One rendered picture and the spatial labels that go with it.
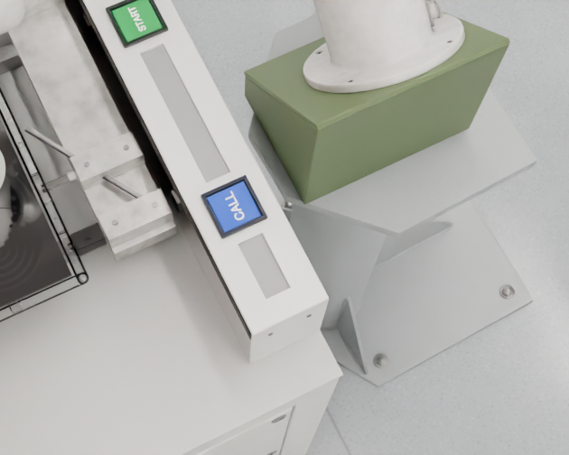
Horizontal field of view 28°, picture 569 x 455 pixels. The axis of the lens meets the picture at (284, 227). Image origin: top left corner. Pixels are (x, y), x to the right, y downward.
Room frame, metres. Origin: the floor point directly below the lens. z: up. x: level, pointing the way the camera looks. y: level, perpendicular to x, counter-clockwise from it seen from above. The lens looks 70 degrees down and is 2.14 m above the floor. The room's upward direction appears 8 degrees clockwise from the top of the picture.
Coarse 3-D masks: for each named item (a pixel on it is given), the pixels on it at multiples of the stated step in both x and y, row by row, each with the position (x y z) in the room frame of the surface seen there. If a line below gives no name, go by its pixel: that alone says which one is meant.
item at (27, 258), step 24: (0, 120) 0.53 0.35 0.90; (0, 144) 0.50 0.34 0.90; (0, 192) 0.44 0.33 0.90; (24, 192) 0.44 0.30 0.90; (0, 216) 0.41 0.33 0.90; (24, 216) 0.41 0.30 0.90; (0, 240) 0.38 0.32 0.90; (24, 240) 0.38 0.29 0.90; (48, 240) 0.39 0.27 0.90; (0, 264) 0.35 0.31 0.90; (24, 264) 0.36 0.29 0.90; (48, 264) 0.36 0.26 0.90; (0, 288) 0.32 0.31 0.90; (24, 288) 0.33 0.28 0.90
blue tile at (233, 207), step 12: (228, 192) 0.45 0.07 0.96; (240, 192) 0.45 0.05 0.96; (216, 204) 0.43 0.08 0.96; (228, 204) 0.44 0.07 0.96; (240, 204) 0.44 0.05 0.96; (252, 204) 0.44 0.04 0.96; (216, 216) 0.42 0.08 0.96; (228, 216) 0.42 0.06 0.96; (240, 216) 0.42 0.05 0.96; (252, 216) 0.43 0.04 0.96; (228, 228) 0.41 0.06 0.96
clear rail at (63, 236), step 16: (0, 96) 0.56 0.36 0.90; (0, 112) 0.54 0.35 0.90; (16, 128) 0.52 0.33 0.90; (16, 144) 0.50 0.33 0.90; (32, 160) 0.48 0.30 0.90; (32, 176) 0.46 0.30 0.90; (48, 192) 0.44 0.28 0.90; (48, 208) 0.43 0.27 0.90; (64, 224) 0.41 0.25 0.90; (64, 240) 0.39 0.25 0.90; (80, 272) 0.35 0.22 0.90
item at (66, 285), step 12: (72, 276) 0.35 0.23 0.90; (84, 276) 0.35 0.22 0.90; (48, 288) 0.33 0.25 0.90; (60, 288) 0.33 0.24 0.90; (72, 288) 0.34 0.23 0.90; (24, 300) 0.31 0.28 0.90; (36, 300) 0.32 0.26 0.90; (48, 300) 0.32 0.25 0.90; (0, 312) 0.29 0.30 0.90; (12, 312) 0.30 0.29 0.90
